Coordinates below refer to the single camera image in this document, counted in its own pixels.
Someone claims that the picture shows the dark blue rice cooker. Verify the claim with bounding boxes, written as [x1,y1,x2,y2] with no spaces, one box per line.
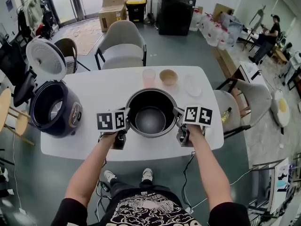
[25,38,83,139]

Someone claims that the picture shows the brown wicker chair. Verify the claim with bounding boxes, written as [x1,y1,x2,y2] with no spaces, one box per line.
[54,38,92,74]

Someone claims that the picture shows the person's right white shoe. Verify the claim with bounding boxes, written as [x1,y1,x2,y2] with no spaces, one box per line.
[141,168,154,182]

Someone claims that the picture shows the metal frame rack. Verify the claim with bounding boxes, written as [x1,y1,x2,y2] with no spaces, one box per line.
[248,153,301,221]

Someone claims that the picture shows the black office chair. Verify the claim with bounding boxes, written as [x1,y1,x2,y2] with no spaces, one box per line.
[0,41,38,108]

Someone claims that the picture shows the person's left forearm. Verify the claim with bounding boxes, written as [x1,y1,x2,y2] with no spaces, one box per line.
[63,132,119,208]

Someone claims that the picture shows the white round device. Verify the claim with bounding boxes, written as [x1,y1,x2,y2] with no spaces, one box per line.
[290,51,301,67]

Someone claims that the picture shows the black bin yellow lid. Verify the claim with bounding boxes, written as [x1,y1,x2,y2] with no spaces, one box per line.
[125,0,148,23]

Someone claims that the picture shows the person's white shoe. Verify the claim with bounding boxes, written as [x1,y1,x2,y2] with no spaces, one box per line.
[103,169,118,184]
[141,168,154,182]

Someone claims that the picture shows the round wooden side table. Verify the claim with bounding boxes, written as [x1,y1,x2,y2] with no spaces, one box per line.
[0,88,36,147]

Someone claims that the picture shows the clothes rack with garments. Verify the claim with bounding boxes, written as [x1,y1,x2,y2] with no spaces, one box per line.
[16,0,60,41]

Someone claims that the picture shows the pink translucent cup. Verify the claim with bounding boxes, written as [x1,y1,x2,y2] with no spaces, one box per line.
[142,68,157,89]

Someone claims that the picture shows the fried egg shaped cushion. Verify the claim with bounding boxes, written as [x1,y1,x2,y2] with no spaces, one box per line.
[270,90,291,127]

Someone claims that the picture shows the gray upholstered chair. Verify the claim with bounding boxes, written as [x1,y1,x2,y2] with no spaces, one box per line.
[94,20,147,71]
[213,78,273,139]

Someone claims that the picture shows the large cardboard box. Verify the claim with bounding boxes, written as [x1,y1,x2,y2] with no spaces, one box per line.
[98,4,128,32]

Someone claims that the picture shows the black pot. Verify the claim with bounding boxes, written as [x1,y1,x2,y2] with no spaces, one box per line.
[125,88,178,138]

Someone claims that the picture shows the person's black printed shirt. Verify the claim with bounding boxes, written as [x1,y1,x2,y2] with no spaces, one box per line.
[50,189,251,226]

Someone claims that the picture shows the yellow liquid bottle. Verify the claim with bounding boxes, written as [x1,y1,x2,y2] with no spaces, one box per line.
[221,106,233,124]

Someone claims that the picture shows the black cabinet appliance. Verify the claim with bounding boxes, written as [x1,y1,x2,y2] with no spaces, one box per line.
[156,0,197,36]

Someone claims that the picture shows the person's black trousers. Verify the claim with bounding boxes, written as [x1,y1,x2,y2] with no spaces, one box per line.
[108,177,171,199]

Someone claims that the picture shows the black cable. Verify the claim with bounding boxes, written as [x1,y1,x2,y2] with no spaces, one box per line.
[182,151,197,214]
[95,158,112,220]

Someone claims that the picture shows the white cable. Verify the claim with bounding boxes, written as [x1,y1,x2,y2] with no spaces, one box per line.
[191,169,253,210]
[11,133,31,221]

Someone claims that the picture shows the row of white plastic jugs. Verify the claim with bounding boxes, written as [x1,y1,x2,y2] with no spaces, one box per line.
[190,9,230,51]

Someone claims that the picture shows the person's right forearm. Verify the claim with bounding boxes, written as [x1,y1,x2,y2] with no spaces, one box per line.
[188,125,233,213]

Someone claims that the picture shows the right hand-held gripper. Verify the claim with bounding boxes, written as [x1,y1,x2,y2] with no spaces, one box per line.
[173,105,214,147]

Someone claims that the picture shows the brown cardboard sheet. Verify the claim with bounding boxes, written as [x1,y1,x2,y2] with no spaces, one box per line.
[212,3,235,18]

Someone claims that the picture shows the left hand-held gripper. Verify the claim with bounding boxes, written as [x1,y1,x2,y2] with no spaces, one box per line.
[96,106,132,150]

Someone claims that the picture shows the flattened cardboard floor sheets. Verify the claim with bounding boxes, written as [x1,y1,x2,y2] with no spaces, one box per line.
[60,18,104,56]

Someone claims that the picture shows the person's left white shoe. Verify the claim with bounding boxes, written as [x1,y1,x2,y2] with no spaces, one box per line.
[103,169,118,184]

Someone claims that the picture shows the beige bowl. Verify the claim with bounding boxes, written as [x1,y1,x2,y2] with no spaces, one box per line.
[159,69,178,87]

